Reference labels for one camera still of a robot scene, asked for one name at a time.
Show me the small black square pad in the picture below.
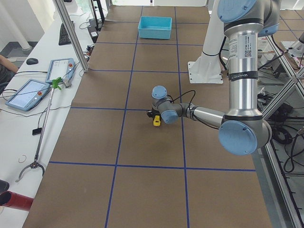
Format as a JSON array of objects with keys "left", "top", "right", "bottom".
[{"left": 32, "top": 128, "right": 42, "bottom": 136}]

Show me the yellow beetle toy car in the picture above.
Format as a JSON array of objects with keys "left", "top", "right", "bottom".
[{"left": 153, "top": 115, "right": 161, "bottom": 127}]

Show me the far blue teach pendant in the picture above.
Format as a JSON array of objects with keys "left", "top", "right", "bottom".
[{"left": 45, "top": 58, "right": 76, "bottom": 83}]

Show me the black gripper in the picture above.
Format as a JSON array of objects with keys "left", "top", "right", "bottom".
[{"left": 148, "top": 108, "right": 161, "bottom": 119}]

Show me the light blue plastic bin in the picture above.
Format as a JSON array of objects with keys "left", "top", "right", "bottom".
[{"left": 138, "top": 16, "right": 172, "bottom": 39}]

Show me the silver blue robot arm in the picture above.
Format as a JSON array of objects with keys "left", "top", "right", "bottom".
[{"left": 147, "top": 0, "right": 281, "bottom": 155}]

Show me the blue teach pendant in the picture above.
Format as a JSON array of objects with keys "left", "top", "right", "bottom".
[
  {"left": 45, "top": 58, "right": 76, "bottom": 83},
  {"left": 5, "top": 79, "right": 50, "bottom": 112}
]

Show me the black keyboard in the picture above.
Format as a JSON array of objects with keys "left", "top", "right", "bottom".
[{"left": 58, "top": 23, "right": 71, "bottom": 46}]

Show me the black computer mouse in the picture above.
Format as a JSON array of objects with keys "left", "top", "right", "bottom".
[{"left": 26, "top": 58, "right": 38, "bottom": 65}]

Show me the red cylinder tube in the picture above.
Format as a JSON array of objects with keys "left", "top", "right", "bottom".
[{"left": 0, "top": 191, "right": 34, "bottom": 211}]

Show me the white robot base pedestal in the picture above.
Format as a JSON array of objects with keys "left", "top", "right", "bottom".
[{"left": 188, "top": 0, "right": 225, "bottom": 84}]

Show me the aluminium frame post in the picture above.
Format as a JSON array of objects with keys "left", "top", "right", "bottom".
[{"left": 53, "top": 0, "right": 89, "bottom": 73}]

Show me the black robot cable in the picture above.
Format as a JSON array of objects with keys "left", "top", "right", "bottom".
[{"left": 171, "top": 90, "right": 197, "bottom": 106}]

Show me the near blue teach pendant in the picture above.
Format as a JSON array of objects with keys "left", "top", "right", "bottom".
[{"left": 5, "top": 79, "right": 50, "bottom": 112}]

